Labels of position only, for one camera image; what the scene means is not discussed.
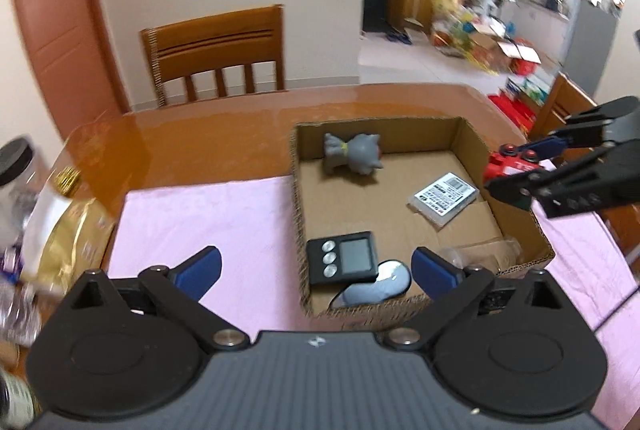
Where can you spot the clear plastic water bottle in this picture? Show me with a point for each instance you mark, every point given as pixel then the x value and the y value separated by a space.
pixel 15 310

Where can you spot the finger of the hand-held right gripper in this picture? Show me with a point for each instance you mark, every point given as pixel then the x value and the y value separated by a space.
pixel 550 146
pixel 515 187

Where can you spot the metal can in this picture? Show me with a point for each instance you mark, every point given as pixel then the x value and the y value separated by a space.
pixel 12 400

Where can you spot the grey cat toy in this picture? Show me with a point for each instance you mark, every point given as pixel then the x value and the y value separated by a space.
pixel 355 152

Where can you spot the yellow plastic bag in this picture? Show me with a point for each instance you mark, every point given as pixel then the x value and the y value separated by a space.
pixel 444 0

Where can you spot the black digital timer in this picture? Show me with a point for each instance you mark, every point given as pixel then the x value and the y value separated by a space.
pixel 350 255

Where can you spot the open white cardboard box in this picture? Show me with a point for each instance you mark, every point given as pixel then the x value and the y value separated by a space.
pixel 517 52

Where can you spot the red gift boxes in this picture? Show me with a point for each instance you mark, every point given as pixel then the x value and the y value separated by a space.
pixel 510 110

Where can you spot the wooden chair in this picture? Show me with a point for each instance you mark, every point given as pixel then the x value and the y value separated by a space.
pixel 565 105
pixel 210 35

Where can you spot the gold foil packet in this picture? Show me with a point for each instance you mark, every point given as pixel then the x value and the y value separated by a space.
pixel 75 230

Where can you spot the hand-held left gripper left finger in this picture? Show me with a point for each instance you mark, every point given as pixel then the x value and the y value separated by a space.
pixel 200 267

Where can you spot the dark slippers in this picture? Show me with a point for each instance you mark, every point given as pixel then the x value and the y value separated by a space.
pixel 399 36

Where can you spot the clear plastic jar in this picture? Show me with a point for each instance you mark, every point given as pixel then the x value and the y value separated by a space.
pixel 490 255

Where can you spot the grey refrigerator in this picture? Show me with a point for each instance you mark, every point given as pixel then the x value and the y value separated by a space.
pixel 590 35

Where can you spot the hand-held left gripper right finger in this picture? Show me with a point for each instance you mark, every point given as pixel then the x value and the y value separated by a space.
pixel 435 272

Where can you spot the red toy car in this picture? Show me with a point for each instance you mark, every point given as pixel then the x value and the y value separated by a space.
pixel 505 165

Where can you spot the clear case with label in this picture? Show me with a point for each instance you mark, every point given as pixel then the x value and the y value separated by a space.
pixel 445 200

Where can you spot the brown wooden door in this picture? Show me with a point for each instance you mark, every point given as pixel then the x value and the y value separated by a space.
pixel 55 35

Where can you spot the clear jar with black lid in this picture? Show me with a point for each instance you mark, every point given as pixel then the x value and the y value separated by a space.
pixel 15 155

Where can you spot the pink towel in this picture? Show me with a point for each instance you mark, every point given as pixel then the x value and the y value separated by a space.
pixel 200 220

